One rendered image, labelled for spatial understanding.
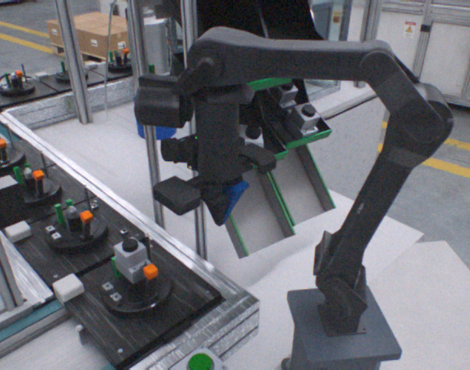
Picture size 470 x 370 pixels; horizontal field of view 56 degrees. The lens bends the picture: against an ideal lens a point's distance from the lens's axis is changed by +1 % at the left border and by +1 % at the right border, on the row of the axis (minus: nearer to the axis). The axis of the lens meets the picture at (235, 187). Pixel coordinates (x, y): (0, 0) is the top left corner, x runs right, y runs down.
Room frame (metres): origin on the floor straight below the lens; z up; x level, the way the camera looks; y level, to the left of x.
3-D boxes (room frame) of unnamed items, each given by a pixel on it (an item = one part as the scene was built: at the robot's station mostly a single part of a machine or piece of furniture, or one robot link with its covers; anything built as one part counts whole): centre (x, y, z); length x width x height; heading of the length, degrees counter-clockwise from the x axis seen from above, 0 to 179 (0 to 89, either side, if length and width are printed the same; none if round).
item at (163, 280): (0.64, 0.20, 0.98); 0.14 x 0.14 x 0.02
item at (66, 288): (0.65, 0.34, 0.97); 0.05 x 0.05 x 0.04; 44
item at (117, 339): (0.64, 0.20, 0.96); 0.24 x 0.24 x 0.02; 44
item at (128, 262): (0.65, 0.20, 1.06); 0.08 x 0.04 x 0.07; 44
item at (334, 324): (0.50, -0.17, 1.09); 0.07 x 0.07 x 0.06; 7
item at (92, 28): (5.87, 1.70, 0.20); 1.20 x 0.80 x 0.41; 52
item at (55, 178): (1.01, 0.54, 1.01); 0.24 x 0.24 x 0.13; 44
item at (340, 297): (0.49, -0.17, 1.15); 0.09 x 0.07 x 0.06; 168
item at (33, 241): (0.83, 0.37, 1.01); 0.24 x 0.24 x 0.13; 44
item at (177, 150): (0.57, 0.06, 1.33); 0.07 x 0.07 x 0.06; 45
